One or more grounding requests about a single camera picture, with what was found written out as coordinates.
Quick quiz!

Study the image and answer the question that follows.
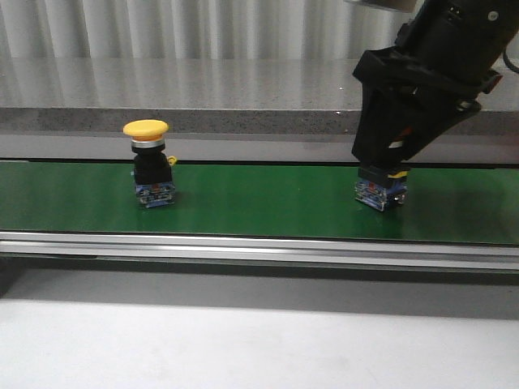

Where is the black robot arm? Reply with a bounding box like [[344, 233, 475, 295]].
[[352, 1, 518, 169]]

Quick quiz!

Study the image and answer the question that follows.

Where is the white pleated curtain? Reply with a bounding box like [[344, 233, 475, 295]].
[[1, 0, 409, 60]]

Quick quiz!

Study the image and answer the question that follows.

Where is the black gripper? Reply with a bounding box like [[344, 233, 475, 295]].
[[352, 47, 501, 167]]

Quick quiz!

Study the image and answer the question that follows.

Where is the grey stone counter slab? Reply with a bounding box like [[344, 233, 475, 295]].
[[0, 57, 519, 137]]

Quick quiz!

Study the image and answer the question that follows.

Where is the green conveyor belt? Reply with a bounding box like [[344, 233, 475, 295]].
[[1, 161, 518, 245]]

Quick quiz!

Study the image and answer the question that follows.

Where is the white conveyor rear rail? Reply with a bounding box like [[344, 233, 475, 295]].
[[1, 135, 518, 165]]

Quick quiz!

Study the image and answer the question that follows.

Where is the push button with yellow tab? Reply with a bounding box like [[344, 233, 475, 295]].
[[354, 165, 410, 212]]

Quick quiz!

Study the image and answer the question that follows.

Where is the aluminium conveyor front rail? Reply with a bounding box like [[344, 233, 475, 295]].
[[1, 231, 518, 272]]

